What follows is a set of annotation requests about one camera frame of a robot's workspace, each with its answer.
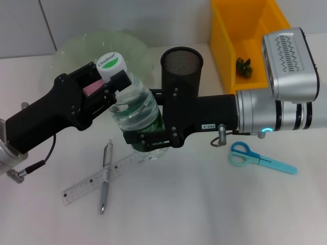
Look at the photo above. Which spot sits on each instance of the clear plastic ruler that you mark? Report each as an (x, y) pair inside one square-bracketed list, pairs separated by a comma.
[(79, 190)]

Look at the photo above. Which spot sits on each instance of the silver ballpoint pen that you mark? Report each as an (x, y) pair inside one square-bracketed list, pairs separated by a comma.
[(104, 189)]

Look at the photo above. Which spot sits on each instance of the blue scissors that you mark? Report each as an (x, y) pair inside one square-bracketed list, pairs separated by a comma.
[(255, 158)]

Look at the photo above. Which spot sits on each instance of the black mesh pen holder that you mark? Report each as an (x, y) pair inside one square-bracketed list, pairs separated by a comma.
[(181, 69)]

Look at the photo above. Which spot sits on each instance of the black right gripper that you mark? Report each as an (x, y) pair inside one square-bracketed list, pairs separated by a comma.
[(212, 112)]

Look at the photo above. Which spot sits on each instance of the pink toy peach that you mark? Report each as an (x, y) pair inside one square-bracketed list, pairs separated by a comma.
[(93, 89)]

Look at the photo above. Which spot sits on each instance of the yellow plastic bin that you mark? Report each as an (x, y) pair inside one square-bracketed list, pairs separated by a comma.
[(224, 51)]

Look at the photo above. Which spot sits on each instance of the clear plastic water bottle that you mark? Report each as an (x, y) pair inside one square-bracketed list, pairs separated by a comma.
[(135, 107)]

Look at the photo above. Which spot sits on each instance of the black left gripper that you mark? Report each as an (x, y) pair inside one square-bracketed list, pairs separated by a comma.
[(46, 114)]

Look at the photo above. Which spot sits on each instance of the translucent green fruit plate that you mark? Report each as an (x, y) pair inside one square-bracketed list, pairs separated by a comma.
[(132, 51)]

